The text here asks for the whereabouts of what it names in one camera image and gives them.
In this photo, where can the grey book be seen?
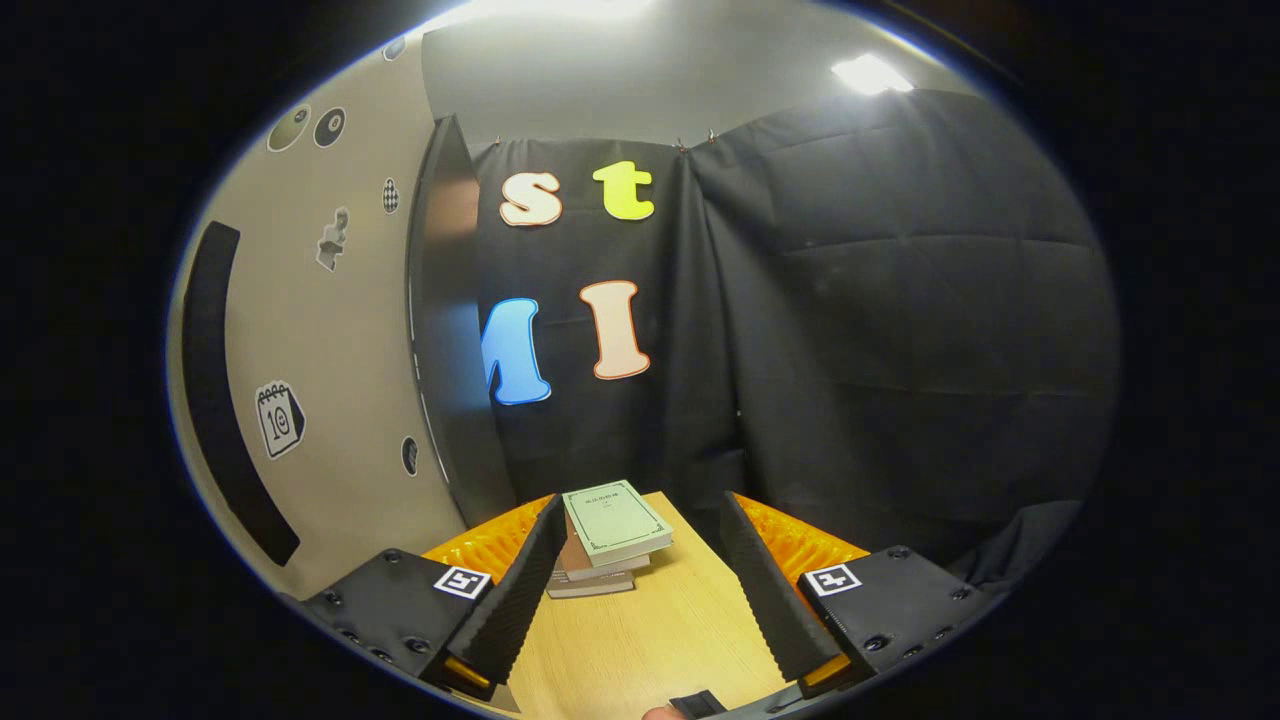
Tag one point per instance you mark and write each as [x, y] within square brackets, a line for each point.
[590, 587]

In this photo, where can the beige cabinet door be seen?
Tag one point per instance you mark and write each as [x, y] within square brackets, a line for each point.
[340, 330]

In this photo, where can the black backdrop cloth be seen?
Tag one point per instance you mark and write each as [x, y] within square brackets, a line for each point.
[880, 320]

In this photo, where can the brown book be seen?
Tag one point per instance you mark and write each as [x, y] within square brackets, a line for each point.
[600, 570]

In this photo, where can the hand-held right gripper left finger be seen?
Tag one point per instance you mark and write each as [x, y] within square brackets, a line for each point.
[520, 600]

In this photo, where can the small ceiling light panel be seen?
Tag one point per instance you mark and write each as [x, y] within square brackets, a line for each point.
[870, 73]

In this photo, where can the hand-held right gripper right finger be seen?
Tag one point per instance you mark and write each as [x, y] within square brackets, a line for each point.
[770, 600]

